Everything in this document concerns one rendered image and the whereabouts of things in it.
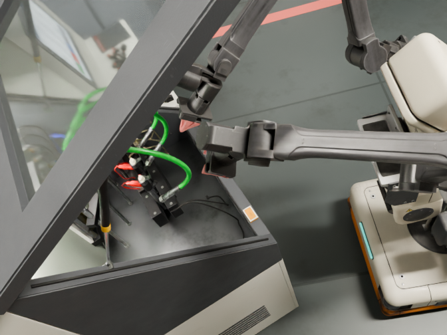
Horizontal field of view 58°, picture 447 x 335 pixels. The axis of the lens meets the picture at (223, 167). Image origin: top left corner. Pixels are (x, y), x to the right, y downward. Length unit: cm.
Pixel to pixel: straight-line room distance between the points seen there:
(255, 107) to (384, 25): 112
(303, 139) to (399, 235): 136
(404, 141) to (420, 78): 41
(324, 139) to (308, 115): 202
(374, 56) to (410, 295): 109
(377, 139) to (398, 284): 132
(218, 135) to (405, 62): 55
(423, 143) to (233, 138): 33
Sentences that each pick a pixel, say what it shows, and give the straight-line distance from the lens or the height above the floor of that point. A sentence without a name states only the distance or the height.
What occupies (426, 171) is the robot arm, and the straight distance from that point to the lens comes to 98.
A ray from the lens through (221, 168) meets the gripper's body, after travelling 90.
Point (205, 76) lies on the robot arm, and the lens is 109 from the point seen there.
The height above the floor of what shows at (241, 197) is 95.
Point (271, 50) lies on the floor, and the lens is 318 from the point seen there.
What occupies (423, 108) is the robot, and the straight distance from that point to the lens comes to 106.
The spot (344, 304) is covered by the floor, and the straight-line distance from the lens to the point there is 220.
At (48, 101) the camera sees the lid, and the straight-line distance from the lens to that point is 86.
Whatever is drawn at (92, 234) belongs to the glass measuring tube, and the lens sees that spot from 147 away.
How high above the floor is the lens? 215
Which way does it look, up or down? 56 degrees down
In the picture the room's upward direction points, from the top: 24 degrees counter-clockwise
